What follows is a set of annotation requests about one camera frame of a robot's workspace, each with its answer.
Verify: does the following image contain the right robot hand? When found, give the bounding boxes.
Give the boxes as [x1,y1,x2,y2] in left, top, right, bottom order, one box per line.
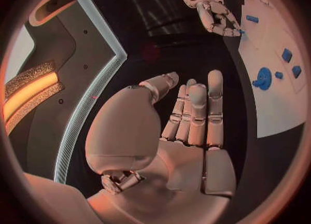
[195,0,244,37]

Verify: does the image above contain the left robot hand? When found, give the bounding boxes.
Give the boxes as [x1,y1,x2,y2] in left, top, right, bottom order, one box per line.
[84,69,238,224]

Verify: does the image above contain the white task board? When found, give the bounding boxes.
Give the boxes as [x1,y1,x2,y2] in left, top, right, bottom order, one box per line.
[237,0,310,139]

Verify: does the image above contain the blue gear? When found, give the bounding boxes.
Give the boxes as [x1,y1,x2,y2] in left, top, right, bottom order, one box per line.
[251,67,274,92]

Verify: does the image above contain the blue block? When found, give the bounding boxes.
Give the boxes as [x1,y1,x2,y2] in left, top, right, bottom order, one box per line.
[281,48,294,63]
[291,65,303,79]

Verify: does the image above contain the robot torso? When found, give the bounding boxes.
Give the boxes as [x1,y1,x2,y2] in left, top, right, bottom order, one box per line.
[4,0,129,185]

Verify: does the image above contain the glowing light bar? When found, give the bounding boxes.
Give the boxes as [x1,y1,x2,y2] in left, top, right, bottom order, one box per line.
[3,72,61,121]

